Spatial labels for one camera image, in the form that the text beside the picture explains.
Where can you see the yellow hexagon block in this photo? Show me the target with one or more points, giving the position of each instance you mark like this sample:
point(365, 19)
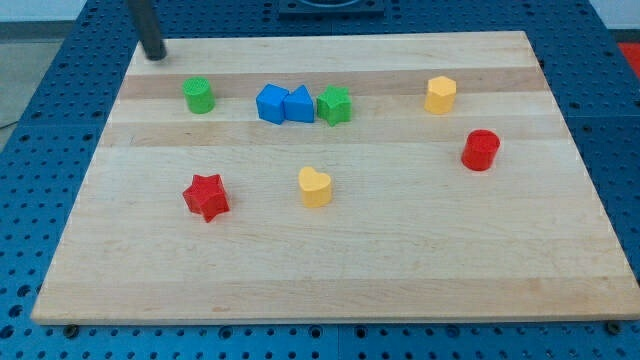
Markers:
point(440, 95)

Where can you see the red star block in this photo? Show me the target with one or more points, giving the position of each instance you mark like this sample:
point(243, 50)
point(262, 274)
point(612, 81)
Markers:
point(206, 196)

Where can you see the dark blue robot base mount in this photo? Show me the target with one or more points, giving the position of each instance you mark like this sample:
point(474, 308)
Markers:
point(296, 8)

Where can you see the red cylinder block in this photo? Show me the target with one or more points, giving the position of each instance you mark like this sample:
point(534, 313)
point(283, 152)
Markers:
point(480, 150)

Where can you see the green cylinder block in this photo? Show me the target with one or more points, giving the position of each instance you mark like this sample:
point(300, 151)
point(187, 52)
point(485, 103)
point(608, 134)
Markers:
point(198, 95)

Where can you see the black cylindrical robot arm stick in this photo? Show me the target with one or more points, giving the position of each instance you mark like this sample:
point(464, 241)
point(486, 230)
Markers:
point(147, 26)

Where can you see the green star block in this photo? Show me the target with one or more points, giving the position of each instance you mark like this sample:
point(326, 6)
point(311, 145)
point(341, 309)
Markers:
point(334, 105)

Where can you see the blue triangle block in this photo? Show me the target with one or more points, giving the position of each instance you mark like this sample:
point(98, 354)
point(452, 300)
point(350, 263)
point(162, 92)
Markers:
point(299, 106)

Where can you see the light wooden board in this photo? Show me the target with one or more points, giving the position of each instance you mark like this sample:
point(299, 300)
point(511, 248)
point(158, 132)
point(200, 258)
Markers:
point(410, 235)

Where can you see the yellow heart block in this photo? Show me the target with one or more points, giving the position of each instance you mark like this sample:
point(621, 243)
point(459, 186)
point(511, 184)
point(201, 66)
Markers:
point(316, 187)

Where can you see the blue cube block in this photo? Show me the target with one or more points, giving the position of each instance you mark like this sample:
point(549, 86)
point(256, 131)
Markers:
point(270, 103)

